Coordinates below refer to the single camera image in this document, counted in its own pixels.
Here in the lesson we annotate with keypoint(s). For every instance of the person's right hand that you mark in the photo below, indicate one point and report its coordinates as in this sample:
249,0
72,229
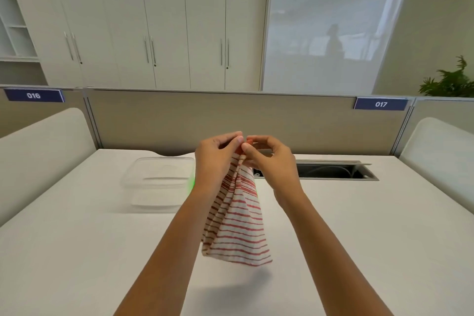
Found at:
279,171

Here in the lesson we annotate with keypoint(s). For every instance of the person's left hand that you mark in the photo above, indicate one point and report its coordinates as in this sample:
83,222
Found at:
209,162

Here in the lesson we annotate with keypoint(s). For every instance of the person's right thumb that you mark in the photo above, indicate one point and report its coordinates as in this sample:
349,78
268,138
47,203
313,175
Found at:
250,150

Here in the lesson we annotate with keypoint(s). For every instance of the person's left thumb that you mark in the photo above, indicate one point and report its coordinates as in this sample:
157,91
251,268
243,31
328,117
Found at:
232,143

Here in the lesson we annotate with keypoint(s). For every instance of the red striped white cloth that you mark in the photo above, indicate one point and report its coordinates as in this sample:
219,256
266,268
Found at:
239,227

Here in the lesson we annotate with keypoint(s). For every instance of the person's right forearm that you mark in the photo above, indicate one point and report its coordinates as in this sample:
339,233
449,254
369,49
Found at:
329,252

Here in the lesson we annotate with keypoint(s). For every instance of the person's left forearm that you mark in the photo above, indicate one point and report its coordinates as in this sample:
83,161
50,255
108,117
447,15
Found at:
174,245

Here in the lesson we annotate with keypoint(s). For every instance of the beige desk partition panel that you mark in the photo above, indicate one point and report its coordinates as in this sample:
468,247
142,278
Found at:
440,108
177,123
22,115

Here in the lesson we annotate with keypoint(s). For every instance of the clear plastic container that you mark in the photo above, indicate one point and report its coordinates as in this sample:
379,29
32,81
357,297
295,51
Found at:
159,173

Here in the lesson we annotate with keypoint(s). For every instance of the clear plastic lid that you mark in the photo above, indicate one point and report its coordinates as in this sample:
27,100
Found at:
155,199

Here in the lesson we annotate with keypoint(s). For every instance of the blue number sign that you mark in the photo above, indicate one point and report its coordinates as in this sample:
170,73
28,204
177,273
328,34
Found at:
380,104
33,95

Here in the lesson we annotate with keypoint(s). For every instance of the frosted glass panel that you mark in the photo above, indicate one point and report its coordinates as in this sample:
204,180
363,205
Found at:
333,4

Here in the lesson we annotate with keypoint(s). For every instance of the white curved side divider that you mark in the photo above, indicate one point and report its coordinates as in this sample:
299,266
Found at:
440,156
40,156

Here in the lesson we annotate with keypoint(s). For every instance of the green potted plant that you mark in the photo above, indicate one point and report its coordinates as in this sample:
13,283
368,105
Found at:
450,84

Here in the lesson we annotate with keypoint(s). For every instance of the white open shelf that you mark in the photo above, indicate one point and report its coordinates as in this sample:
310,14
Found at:
13,12

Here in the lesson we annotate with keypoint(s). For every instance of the white wall cabinet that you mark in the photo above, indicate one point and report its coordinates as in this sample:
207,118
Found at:
118,12

